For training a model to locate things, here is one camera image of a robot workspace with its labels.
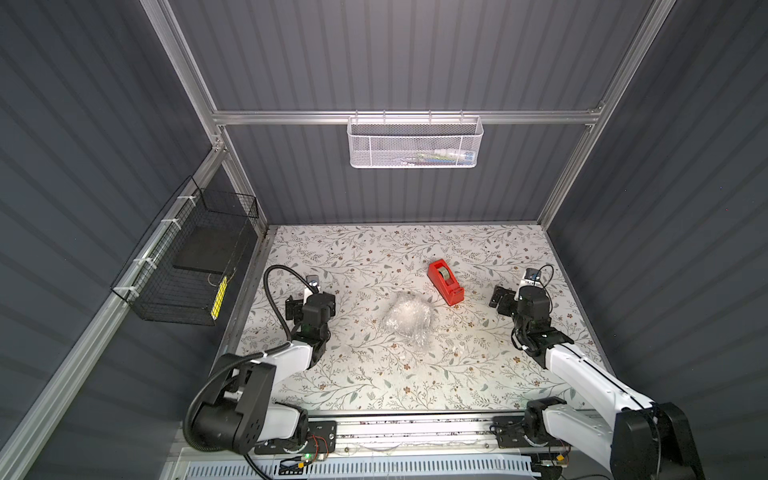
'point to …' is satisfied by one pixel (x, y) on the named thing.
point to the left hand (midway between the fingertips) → (309, 296)
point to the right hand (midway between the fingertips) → (517, 290)
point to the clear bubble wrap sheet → (410, 315)
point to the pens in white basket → (441, 156)
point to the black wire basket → (178, 274)
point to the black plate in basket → (210, 247)
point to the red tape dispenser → (445, 282)
